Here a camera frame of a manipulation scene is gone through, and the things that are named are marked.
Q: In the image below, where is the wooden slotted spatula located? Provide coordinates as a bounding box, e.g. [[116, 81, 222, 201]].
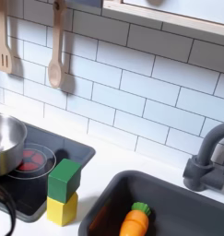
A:
[[0, 0, 14, 75]]

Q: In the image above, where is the black toy stove top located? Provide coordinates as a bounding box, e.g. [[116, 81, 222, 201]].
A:
[[0, 123, 97, 223]]

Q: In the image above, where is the orange toy carrot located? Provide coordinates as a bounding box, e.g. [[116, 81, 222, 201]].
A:
[[118, 201, 152, 236]]

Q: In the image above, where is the wooden shelf under microwave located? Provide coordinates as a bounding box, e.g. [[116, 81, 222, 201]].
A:
[[102, 0, 224, 40]]

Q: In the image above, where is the white toy kitchen unit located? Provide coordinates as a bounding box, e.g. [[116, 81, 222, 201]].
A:
[[0, 100, 224, 236]]

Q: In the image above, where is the dark grey sink basin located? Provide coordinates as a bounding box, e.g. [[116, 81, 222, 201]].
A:
[[77, 170, 224, 236]]

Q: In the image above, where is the green wooden block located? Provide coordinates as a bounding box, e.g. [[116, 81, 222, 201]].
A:
[[47, 158, 83, 205]]

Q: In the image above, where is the steel pot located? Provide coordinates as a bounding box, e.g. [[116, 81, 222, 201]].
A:
[[0, 111, 29, 179]]

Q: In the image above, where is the thin black cable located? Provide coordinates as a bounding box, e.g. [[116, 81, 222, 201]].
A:
[[0, 179, 18, 236]]

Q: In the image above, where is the dark grey tap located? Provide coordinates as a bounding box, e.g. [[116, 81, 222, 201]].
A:
[[182, 121, 224, 192]]

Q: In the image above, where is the yellow wooden block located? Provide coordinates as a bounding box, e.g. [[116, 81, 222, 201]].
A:
[[46, 192, 79, 228]]

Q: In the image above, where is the white toy microwave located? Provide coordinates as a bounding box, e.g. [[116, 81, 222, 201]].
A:
[[122, 0, 224, 26]]

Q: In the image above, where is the wooden spoon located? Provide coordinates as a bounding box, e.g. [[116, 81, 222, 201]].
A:
[[47, 0, 68, 89]]

